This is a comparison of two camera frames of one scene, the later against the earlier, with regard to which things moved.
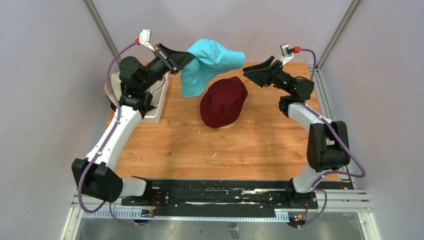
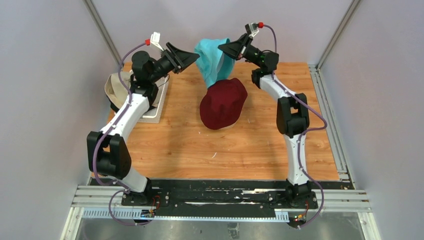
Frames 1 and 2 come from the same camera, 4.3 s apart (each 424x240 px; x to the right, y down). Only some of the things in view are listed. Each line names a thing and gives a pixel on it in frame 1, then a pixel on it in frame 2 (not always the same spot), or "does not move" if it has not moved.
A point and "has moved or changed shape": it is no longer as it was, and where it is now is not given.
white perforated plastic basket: (153, 116) does not move
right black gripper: (261, 74) to (238, 49)
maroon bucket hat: (220, 105) does not move
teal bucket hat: (211, 58) has moved or changed shape
